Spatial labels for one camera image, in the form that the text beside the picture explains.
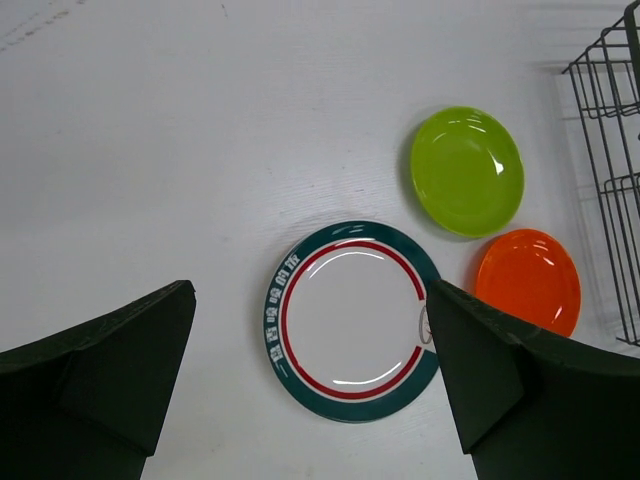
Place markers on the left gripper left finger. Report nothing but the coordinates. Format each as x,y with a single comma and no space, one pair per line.
90,401

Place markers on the green plate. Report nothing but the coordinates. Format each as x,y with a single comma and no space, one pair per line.
466,171

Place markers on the grey wire dish rack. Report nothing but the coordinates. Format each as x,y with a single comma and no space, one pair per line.
605,83

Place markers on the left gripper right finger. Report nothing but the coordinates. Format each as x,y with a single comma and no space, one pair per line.
531,404

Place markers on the teal rimmed white plate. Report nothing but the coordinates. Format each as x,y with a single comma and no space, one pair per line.
345,324

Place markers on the orange plate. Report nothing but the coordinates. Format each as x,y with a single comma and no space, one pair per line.
528,274

